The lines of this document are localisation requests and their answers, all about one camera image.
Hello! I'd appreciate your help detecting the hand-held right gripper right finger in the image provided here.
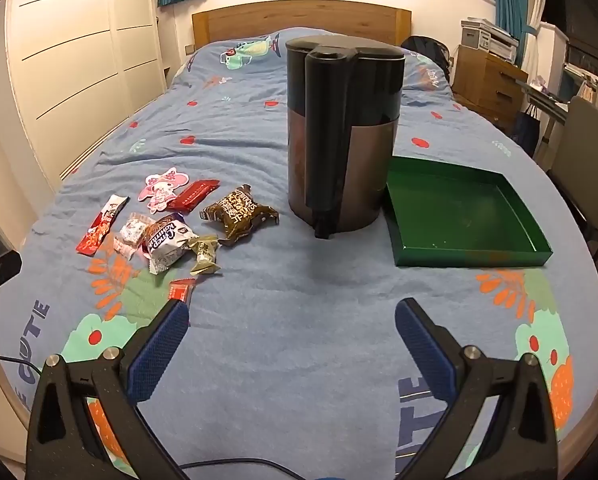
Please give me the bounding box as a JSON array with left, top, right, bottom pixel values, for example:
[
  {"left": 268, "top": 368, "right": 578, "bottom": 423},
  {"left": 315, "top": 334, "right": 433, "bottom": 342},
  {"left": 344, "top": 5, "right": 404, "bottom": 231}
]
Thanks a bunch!
[{"left": 395, "top": 298, "right": 562, "bottom": 480}]

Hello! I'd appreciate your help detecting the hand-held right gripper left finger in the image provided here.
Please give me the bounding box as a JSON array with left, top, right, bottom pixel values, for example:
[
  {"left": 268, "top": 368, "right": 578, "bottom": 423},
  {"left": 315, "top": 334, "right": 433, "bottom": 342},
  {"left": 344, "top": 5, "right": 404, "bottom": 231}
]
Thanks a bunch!
[{"left": 26, "top": 299, "right": 190, "bottom": 480}]

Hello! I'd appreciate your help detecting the small gold candy wrapper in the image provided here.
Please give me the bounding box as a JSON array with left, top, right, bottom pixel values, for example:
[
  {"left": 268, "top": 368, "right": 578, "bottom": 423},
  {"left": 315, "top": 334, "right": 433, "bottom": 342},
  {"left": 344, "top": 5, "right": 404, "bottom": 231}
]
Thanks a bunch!
[{"left": 188, "top": 234, "right": 222, "bottom": 277}]

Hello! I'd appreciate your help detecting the white and blue snack packet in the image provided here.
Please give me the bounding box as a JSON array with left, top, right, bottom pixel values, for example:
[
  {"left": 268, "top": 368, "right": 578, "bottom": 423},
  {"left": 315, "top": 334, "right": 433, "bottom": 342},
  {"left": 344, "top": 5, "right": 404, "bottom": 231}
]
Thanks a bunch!
[{"left": 138, "top": 212, "right": 200, "bottom": 276}]

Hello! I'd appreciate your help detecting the long red snack packet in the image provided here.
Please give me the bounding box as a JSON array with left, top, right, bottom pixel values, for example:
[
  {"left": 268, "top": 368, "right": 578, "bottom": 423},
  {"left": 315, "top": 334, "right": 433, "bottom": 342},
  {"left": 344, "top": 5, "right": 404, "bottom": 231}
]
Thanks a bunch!
[{"left": 76, "top": 195, "right": 130, "bottom": 257}]

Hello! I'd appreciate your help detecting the green tray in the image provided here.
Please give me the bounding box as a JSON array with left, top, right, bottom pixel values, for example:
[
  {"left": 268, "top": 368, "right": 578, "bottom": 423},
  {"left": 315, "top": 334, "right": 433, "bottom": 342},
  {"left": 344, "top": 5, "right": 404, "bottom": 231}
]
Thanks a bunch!
[{"left": 385, "top": 156, "right": 554, "bottom": 268}]

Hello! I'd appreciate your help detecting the brown oat snack packet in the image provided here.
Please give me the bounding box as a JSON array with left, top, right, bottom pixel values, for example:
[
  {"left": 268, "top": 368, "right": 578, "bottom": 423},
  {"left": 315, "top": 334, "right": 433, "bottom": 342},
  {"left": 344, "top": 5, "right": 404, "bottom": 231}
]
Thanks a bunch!
[{"left": 200, "top": 184, "right": 280, "bottom": 247}]

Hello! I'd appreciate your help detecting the small red snack packet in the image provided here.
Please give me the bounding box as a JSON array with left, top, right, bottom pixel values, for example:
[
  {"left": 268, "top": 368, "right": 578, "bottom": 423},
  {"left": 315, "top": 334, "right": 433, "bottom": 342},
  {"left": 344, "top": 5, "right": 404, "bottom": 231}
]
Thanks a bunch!
[{"left": 169, "top": 278, "right": 196, "bottom": 306}]

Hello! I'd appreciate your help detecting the small white candy packet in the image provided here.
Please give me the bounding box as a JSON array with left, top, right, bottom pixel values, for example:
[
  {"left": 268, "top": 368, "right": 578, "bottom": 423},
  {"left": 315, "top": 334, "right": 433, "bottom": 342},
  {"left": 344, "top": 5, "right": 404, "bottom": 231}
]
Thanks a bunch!
[
  {"left": 112, "top": 236, "right": 138, "bottom": 261},
  {"left": 118, "top": 212, "right": 156, "bottom": 248}
]

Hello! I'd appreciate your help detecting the printed blue blanket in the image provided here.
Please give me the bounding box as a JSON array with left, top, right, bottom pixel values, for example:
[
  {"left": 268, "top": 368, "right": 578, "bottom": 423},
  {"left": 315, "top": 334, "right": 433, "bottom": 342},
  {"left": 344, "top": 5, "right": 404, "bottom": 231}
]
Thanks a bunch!
[{"left": 0, "top": 27, "right": 598, "bottom": 480}]

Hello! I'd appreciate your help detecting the dark red snack packet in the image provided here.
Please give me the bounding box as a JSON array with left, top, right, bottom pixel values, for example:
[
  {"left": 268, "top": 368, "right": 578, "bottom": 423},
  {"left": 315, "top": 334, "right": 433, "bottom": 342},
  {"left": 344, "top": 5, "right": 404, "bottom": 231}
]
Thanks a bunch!
[{"left": 166, "top": 180, "right": 221, "bottom": 213}]

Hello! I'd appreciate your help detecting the pink cartoon character packet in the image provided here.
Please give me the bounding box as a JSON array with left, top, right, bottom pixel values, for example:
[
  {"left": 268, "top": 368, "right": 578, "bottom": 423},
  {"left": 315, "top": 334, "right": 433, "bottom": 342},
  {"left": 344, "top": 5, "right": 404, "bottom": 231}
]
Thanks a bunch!
[{"left": 138, "top": 167, "right": 192, "bottom": 212}]

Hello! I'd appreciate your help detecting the cream wardrobe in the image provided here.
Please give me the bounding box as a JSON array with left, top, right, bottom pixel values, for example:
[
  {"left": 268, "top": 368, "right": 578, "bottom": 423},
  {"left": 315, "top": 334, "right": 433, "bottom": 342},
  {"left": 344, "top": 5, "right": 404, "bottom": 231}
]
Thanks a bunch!
[{"left": 4, "top": 0, "right": 172, "bottom": 181}]

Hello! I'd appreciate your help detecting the dark blue shopping bag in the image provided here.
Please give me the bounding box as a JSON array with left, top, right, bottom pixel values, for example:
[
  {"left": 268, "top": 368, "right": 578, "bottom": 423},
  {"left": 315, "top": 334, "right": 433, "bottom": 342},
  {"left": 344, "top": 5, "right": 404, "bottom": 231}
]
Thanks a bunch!
[{"left": 511, "top": 105, "right": 542, "bottom": 156}]

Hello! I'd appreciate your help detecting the wooden drawer cabinet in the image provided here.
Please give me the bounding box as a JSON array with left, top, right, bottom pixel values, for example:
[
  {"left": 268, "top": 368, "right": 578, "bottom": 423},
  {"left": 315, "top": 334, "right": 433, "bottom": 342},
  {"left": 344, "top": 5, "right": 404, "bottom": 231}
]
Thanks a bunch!
[{"left": 451, "top": 45, "right": 530, "bottom": 126}]

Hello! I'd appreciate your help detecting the grey printer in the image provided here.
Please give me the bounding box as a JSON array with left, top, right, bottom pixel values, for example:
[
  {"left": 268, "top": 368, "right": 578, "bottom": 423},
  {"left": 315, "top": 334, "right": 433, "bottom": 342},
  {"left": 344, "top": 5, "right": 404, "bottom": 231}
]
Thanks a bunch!
[{"left": 460, "top": 17, "right": 520, "bottom": 63}]

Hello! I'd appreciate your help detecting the wooden headboard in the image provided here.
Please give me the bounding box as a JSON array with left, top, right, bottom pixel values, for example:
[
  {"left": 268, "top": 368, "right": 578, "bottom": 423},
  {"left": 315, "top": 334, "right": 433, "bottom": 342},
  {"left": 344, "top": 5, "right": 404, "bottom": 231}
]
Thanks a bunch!
[{"left": 192, "top": 6, "right": 412, "bottom": 56}]

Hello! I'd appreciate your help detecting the black cable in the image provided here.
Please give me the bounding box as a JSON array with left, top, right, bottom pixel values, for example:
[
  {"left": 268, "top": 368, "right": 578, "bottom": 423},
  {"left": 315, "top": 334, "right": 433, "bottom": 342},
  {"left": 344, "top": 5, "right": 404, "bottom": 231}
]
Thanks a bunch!
[{"left": 179, "top": 456, "right": 320, "bottom": 480}]

